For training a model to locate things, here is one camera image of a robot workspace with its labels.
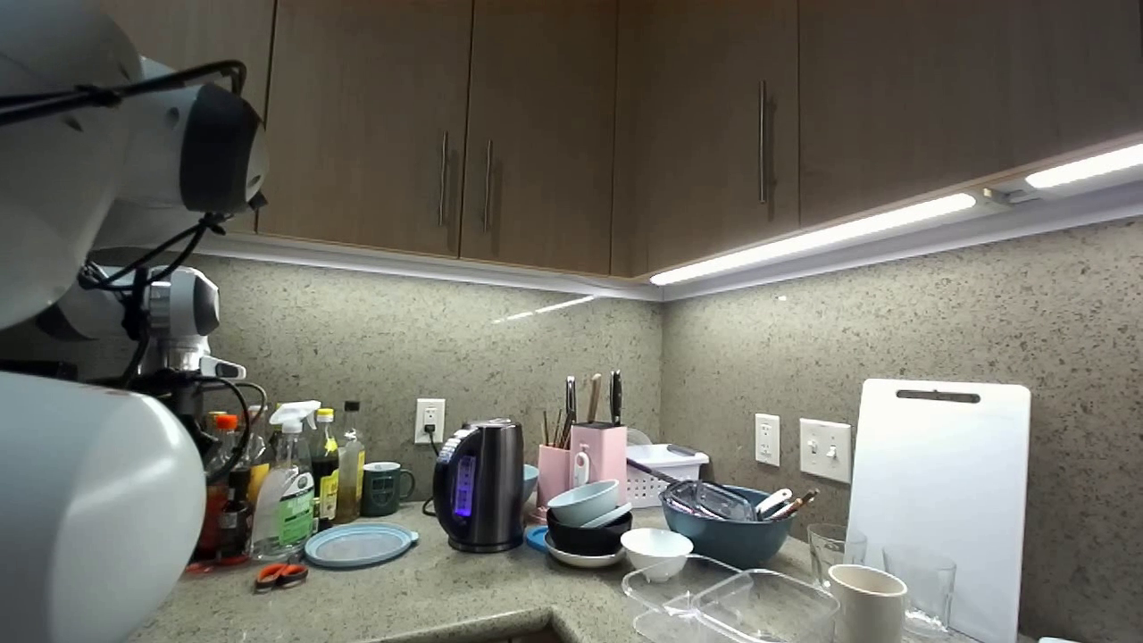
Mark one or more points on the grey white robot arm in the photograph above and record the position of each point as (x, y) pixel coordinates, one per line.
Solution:
(101, 146)

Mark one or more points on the stacked blue bowl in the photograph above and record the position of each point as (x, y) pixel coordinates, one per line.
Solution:
(581, 505)

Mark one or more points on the black bowl in stack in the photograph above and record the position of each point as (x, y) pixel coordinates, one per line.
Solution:
(592, 539)

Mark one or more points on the small white bowl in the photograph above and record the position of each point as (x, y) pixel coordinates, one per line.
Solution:
(656, 550)

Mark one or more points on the pink knife block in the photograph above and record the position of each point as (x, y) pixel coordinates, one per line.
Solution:
(599, 453)

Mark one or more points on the black electric kettle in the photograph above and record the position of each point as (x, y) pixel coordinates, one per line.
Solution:
(481, 488)

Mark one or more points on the brown wooden upper cabinets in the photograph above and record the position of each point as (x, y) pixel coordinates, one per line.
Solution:
(639, 132)

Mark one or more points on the white plate under bowls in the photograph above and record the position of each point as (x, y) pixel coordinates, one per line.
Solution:
(586, 561)

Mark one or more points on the dark green mug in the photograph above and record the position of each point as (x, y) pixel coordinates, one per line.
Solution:
(386, 482)

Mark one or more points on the yellow cap oil bottle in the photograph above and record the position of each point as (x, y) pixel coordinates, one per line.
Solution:
(349, 490)

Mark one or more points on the black cap dark bottle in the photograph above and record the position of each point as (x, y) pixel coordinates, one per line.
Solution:
(325, 465)

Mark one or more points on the clear plastic container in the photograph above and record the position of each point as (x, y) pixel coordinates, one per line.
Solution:
(683, 594)

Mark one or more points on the light blue container lid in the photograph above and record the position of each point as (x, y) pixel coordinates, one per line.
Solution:
(367, 545)

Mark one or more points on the white spray bottle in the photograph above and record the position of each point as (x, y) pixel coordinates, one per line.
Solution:
(285, 510)

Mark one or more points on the clear plastic container lid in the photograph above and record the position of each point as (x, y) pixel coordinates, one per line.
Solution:
(760, 608)

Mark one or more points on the orange scissors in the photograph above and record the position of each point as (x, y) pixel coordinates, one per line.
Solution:
(280, 575)

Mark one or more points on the white cutting board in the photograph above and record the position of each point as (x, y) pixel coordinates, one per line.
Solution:
(945, 465)

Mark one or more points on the white mug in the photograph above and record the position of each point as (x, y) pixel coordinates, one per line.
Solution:
(870, 603)

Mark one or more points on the under cabinet light strip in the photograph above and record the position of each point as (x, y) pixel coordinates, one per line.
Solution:
(1072, 190)

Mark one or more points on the black handled knife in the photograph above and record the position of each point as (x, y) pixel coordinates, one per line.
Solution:
(614, 397)

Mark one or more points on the white wall power outlet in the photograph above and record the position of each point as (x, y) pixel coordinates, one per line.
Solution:
(429, 412)

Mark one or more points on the white light switch plate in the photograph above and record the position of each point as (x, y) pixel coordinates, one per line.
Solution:
(766, 441)

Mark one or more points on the white double switch plate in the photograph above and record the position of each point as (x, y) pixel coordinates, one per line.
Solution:
(825, 447)

